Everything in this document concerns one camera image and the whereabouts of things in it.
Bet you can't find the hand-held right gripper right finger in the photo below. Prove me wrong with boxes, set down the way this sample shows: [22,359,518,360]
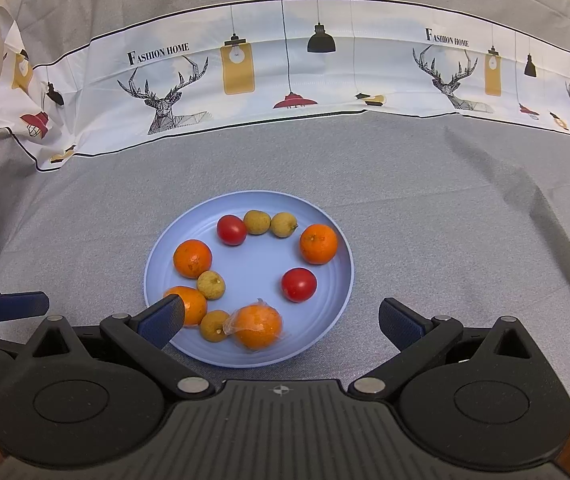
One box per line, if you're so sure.
[347,297,533,401]

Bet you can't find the plastic-wrapped orange mandarin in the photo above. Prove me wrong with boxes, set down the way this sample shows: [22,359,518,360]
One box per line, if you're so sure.
[222,298,284,352]

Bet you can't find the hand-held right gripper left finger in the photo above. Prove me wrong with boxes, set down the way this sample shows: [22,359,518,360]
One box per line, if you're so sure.
[30,294,216,401]

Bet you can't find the grey printed bed sheet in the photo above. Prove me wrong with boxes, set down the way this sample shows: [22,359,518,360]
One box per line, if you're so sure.
[0,0,570,480]

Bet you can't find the yellow-brown longan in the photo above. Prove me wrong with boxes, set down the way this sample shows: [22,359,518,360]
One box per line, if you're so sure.
[270,211,299,238]
[197,270,226,301]
[200,309,232,343]
[243,209,272,236]

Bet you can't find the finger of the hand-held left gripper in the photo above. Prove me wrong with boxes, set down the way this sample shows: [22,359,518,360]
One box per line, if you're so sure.
[0,287,50,332]

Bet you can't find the red cherry tomato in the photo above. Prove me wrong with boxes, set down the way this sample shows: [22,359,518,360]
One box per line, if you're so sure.
[281,267,318,303]
[216,214,248,247]

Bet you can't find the blue plate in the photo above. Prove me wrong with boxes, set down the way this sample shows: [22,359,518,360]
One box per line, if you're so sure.
[144,191,354,368]

